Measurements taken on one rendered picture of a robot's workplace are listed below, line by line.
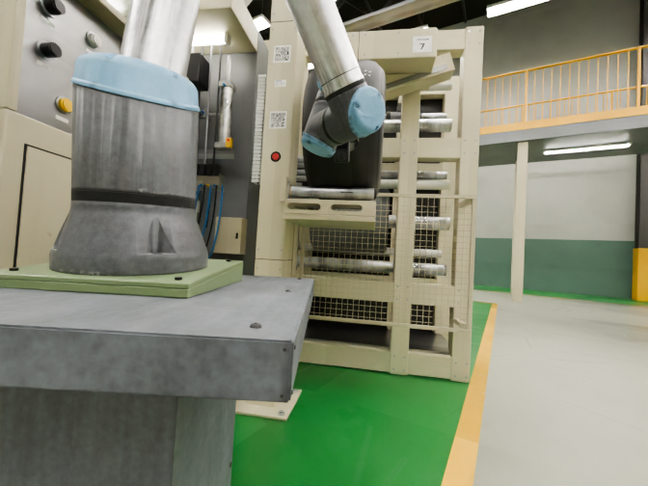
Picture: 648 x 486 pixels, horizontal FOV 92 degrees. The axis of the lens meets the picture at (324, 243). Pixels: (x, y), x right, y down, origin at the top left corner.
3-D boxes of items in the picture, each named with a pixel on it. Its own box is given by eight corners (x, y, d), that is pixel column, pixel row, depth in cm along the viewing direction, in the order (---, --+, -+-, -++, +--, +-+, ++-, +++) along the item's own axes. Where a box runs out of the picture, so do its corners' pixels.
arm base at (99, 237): (170, 280, 35) (172, 191, 35) (3, 270, 36) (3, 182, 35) (224, 261, 54) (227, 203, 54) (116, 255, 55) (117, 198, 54)
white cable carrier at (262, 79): (251, 181, 136) (257, 74, 138) (255, 184, 141) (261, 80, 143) (260, 181, 136) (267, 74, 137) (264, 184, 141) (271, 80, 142)
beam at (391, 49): (312, 61, 160) (313, 32, 161) (320, 88, 185) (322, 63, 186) (437, 56, 150) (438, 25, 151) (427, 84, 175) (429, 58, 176)
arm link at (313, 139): (314, 136, 71) (332, 88, 72) (291, 146, 80) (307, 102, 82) (345, 156, 76) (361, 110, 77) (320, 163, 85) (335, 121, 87)
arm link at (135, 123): (59, 184, 34) (61, 17, 33) (79, 194, 48) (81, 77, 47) (206, 198, 42) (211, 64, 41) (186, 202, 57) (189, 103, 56)
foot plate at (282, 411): (221, 412, 126) (222, 406, 126) (248, 385, 152) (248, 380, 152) (285, 420, 121) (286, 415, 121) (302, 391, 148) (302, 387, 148)
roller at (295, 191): (290, 198, 129) (287, 196, 124) (290, 187, 129) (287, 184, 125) (376, 201, 123) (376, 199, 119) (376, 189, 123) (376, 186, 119)
